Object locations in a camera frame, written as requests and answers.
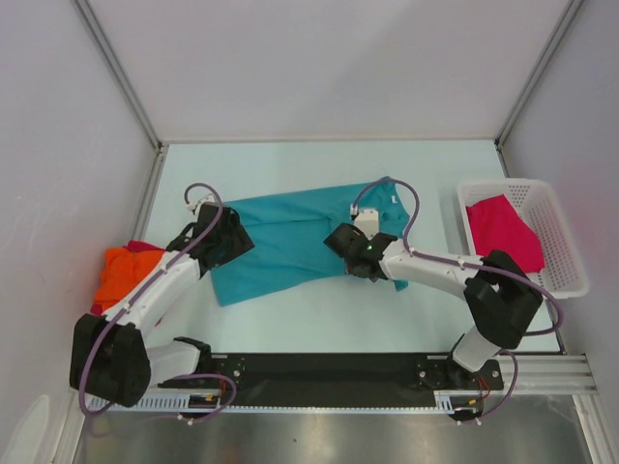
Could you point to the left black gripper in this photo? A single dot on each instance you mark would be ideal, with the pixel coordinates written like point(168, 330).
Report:
point(241, 241)

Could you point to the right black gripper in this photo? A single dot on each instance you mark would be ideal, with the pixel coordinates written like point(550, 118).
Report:
point(348, 267)

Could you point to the teal t shirt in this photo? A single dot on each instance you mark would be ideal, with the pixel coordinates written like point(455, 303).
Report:
point(288, 231)

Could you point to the white plastic mesh basket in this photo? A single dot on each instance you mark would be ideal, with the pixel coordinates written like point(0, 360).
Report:
point(535, 202)

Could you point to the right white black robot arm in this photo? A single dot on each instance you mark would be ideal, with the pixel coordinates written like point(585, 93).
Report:
point(501, 299)

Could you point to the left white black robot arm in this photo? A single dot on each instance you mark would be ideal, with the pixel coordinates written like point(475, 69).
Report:
point(110, 358)

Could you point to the magenta t shirt on table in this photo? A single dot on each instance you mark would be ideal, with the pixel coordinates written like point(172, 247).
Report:
point(142, 245)

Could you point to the orange t shirt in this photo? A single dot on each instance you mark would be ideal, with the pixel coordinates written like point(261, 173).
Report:
point(126, 278)

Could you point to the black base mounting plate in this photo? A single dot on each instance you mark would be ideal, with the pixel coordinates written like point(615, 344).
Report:
point(367, 379)

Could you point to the red t shirt in basket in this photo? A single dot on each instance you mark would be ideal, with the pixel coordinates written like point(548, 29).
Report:
point(495, 225)

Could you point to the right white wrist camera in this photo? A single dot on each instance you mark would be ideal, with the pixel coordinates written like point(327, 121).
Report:
point(367, 220)

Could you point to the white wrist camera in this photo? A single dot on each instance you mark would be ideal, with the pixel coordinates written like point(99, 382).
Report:
point(367, 220)
point(208, 200)

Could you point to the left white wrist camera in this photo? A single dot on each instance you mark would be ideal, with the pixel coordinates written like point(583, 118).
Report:
point(208, 200)

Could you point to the white slotted cable duct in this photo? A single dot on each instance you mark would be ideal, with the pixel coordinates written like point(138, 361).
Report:
point(199, 403)

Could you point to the aluminium frame rail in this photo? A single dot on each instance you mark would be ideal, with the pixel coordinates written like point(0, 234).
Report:
point(554, 374)

